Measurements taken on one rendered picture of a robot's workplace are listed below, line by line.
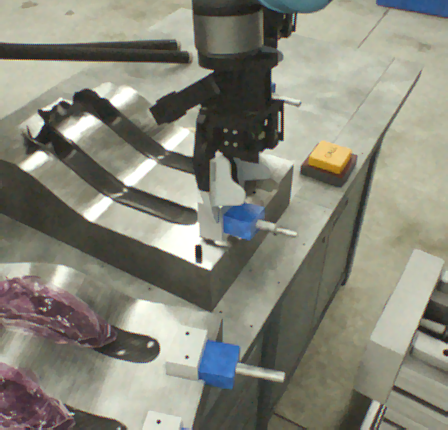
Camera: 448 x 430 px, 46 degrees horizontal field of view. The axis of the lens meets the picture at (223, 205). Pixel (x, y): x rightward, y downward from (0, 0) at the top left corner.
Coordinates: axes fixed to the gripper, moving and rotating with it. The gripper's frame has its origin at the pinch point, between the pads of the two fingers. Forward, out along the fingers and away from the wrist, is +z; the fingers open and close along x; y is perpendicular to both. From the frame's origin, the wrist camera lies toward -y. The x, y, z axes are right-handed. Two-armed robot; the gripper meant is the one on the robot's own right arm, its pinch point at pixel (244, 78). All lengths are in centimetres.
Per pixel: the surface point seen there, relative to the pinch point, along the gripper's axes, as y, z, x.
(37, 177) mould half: -14.5, 2.7, -35.8
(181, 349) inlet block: 17, 7, -47
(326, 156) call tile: 16.2, 11.4, 0.9
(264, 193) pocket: 12.4, 8.8, -16.3
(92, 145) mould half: -13.4, 3.3, -25.2
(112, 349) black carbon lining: 9, 10, -50
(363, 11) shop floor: -55, 95, 275
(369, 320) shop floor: 28, 95, 37
